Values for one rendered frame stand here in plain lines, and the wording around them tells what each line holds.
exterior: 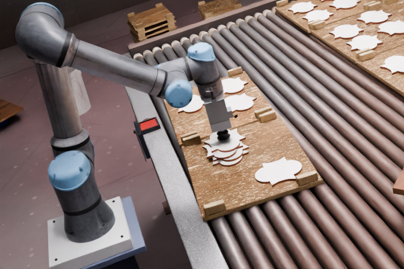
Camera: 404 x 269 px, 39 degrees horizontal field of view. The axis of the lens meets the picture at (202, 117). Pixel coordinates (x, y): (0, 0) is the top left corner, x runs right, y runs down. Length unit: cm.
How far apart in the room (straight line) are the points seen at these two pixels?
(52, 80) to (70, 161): 23
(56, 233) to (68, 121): 34
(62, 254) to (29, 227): 190
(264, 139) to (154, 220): 149
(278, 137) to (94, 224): 63
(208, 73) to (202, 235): 47
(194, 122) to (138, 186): 154
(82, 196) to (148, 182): 190
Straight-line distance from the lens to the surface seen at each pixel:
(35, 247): 340
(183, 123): 203
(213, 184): 168
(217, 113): 171
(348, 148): 174
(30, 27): 149
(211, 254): 148
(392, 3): 270
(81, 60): 148
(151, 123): 212
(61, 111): 167
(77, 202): 163
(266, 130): 186
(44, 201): 376
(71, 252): 168
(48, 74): 163
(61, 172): 161
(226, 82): 222
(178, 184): 176
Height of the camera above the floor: 190
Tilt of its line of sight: 28 degrees down
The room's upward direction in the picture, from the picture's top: 16 degrees counter-clockwise
